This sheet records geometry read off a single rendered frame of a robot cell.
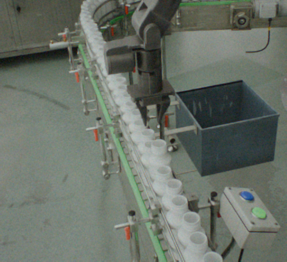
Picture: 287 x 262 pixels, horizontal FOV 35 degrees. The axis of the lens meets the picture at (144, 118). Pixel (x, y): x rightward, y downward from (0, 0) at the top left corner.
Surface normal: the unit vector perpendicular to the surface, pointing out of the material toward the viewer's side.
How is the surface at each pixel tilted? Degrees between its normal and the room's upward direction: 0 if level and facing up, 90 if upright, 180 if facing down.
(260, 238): 90
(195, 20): 90
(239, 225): 70
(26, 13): 90
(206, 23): 90
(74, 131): 0
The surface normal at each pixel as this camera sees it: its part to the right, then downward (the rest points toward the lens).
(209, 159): 0.26, 0.49
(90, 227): -0.07, -0.85
